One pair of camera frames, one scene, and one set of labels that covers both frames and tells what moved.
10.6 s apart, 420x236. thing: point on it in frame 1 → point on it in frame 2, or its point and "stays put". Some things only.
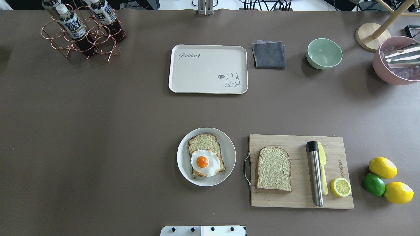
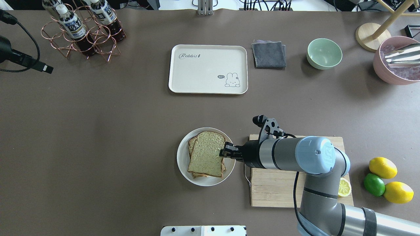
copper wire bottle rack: [74, 28] stays put
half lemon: [341, 186] stays put
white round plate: [184, 160] stays put
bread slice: [274, 169] → [205, 158]
